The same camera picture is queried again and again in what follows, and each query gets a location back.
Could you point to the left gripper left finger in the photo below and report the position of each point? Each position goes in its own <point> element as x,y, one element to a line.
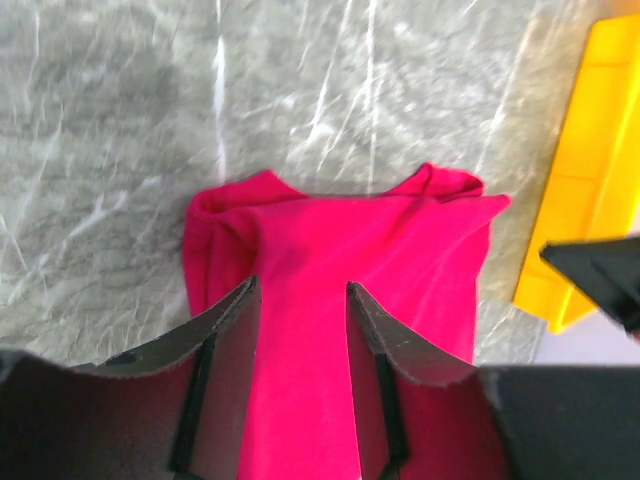
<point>172,408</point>

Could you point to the pink t shirt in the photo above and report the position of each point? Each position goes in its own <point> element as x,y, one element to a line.
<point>417,249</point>

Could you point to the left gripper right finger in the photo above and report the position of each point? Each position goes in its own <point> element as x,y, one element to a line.
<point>422,413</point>

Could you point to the yellow plastic tray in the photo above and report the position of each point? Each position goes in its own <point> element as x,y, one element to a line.
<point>592,192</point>

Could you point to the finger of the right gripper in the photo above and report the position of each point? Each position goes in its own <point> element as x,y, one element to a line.
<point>606,272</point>

